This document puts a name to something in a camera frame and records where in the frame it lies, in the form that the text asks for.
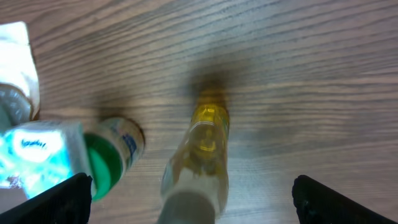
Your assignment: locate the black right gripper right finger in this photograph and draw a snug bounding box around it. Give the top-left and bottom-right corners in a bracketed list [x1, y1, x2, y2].
[292, 175, 397, 224]

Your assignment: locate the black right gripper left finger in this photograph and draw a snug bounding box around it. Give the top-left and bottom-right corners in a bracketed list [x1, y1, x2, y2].
[1, 173, 93, 224]

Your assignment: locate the Kleenex tissue pack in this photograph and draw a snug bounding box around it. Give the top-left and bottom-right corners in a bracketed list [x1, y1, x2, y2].
[1, 121, 93, 199]

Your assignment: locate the green lid white jar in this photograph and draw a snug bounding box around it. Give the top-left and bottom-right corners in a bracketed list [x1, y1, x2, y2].
[83, 117, 145, 201]

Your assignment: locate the yellow Vim liquid bottle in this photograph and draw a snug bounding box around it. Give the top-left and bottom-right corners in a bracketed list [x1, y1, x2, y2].
[157, 90, 229, 224]

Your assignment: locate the beige Pantree snack pouch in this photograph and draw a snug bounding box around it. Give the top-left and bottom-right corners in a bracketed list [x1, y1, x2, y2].
[1, 21, 40, 125]

